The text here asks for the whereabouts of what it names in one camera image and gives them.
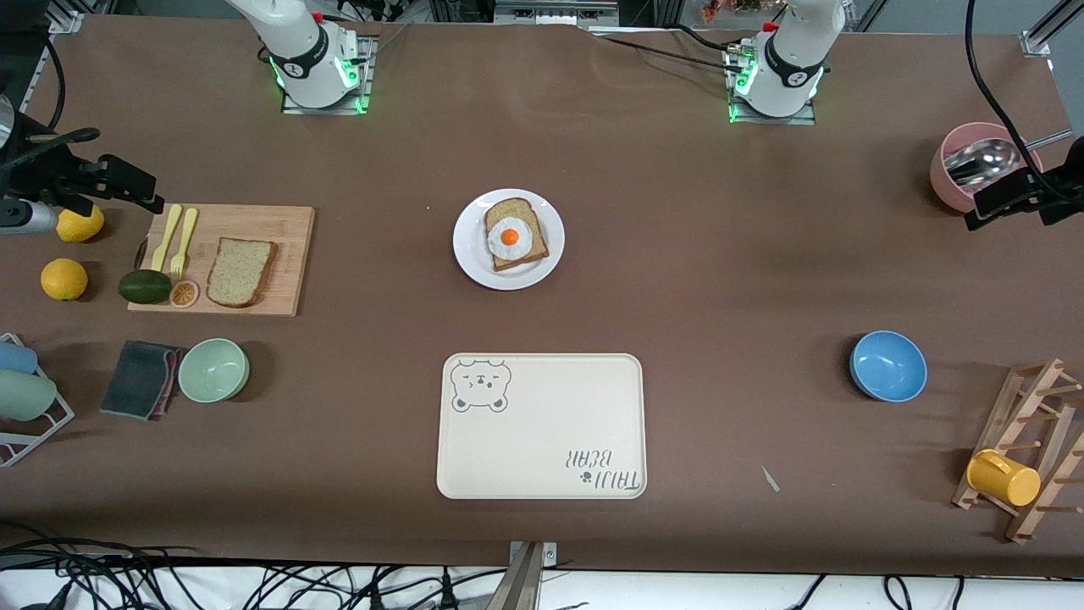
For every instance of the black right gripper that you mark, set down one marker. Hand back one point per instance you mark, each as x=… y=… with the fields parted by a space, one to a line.
x=44 y=169

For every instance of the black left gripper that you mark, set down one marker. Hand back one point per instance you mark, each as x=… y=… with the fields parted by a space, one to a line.
x=1063 y=184

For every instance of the plain brown bread slice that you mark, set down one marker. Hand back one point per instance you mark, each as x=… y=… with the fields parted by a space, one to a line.
x=239 y=273

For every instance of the white round plate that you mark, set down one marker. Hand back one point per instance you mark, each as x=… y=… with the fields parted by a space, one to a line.
x=474 y=254

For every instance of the fried egg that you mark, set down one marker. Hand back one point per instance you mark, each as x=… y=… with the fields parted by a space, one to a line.
x=511 y=238

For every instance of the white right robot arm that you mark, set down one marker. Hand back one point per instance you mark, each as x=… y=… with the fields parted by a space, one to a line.
x=305 y=51

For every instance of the metal ladle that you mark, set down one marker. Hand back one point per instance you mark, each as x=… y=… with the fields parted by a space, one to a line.
x=982 y=161

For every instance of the yellow plastic knife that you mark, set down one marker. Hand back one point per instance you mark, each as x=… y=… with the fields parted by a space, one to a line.
x=169 y=233

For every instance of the pink bowl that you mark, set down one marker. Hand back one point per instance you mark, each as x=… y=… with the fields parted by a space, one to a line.
x=944 y=182

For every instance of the yellow lemon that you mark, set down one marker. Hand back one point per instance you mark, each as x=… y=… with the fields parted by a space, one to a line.
x=64 y=280
x=80 y=227

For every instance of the yellow plastic fork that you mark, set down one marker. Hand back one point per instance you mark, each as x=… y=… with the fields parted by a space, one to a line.
x=188 y=229

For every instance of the dark green avocado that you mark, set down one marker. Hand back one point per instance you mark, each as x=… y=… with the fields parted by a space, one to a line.
x=144 y=287

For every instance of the orange half slice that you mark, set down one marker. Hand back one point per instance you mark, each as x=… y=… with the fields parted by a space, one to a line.
x=184 y=295

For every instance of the wooden cutting board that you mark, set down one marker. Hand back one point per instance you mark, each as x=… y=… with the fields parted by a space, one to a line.
x=292 y=254

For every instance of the dark grey cloth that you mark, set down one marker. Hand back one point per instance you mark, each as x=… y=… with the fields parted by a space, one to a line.
x=135 y=379

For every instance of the pink cloth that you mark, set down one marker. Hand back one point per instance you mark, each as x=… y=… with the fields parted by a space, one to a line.
x=173 y=377

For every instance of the wooden mug rack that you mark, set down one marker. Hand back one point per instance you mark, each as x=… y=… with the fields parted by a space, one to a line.
x=1029 y=398

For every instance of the pale green bowl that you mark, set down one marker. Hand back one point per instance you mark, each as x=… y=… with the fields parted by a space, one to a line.
x=213 y=370

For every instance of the blue bowl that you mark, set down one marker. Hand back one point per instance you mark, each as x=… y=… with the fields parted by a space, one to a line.
x=887 y=366

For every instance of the light blue cup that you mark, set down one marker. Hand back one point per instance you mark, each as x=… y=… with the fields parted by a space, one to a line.
x=15 y=357

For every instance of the pale green cup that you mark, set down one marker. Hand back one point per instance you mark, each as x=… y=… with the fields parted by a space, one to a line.
x=25 y=396

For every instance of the yellow mug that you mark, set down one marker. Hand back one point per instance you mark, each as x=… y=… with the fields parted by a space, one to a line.
x=1003 y=479

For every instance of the small white paper scrap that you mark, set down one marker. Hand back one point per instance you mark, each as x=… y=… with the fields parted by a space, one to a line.
x=770 y=479

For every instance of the grey equipment box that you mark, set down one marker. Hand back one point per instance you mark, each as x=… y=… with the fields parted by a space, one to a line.
x=555 y=10

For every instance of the cream bear print tray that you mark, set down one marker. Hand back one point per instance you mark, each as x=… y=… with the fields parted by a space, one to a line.
x=542 y=432

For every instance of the aluminium frame profile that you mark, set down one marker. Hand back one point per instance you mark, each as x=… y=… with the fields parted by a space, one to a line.
x=66 y=21
x=1050 y=30

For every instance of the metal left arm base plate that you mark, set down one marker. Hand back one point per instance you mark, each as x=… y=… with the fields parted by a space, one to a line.
x=804 y=117

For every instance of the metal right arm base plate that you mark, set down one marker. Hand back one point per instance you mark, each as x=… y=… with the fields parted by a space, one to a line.
x=366 y=76

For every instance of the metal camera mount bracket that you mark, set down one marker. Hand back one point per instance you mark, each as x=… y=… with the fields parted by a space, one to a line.
x=527 y=580

